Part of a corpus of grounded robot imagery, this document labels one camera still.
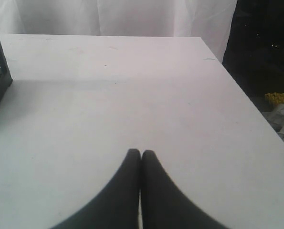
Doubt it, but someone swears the yellow knitted cloth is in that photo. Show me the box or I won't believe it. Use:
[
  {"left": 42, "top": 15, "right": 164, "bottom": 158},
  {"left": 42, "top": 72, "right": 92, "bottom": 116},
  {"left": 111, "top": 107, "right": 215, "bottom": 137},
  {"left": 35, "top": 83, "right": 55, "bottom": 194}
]
[{"left": 264, "top": 92, "right": 284, "bottom": 106}]

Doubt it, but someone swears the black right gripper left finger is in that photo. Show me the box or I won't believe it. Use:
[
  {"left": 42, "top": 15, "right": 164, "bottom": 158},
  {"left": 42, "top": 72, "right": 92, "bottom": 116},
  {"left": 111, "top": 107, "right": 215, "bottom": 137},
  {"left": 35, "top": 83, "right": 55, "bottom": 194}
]
[{"left": 54, "top": 149, "right": 141, "bottom": 229}]

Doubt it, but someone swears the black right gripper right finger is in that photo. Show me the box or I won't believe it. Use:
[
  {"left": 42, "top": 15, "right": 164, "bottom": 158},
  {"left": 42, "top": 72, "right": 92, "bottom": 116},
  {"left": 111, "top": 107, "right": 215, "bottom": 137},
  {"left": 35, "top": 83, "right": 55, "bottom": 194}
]
[{"left": 141, "top": 150, "right": 226, "bottom": 229}]

